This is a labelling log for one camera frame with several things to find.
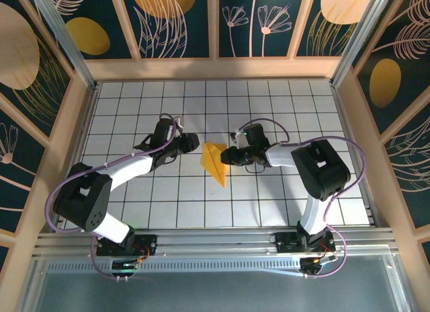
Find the yellow paper sheet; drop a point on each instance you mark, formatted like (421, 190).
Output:
(211, 157)

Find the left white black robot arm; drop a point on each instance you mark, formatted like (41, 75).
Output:
(131, 167)

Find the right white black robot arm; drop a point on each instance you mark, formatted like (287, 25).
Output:
(279, 155)

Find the grey metal sheet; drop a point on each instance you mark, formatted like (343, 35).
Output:
(215, 292)

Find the white grid mat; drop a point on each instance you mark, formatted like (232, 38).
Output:
(201, 204)

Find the aluminium mounting rail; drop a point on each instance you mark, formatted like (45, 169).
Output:
(215, 243)

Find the aluminium side rail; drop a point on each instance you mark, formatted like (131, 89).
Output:
(347, 123)
(75, 157)

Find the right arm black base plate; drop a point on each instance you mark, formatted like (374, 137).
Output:
(285, 244)

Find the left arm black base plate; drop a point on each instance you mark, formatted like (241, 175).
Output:
(148, 244)

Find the aluminium corner post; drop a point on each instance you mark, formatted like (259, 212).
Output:
(363, 36)
(68, 43)

